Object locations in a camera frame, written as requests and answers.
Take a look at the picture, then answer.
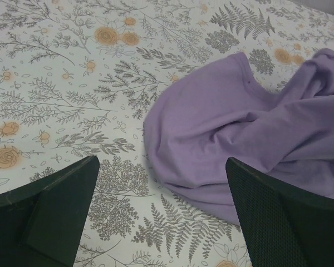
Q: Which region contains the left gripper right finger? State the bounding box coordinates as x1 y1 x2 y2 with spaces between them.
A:
225 157 334 267

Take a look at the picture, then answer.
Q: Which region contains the floral patterned table mat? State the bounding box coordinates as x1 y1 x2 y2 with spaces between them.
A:
0 1 334 266

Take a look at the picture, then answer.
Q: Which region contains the purple t shirt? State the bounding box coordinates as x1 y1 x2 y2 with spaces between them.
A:
144 49 334 224

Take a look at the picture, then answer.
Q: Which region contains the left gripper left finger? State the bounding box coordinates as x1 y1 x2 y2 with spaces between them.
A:
0 156 100 266

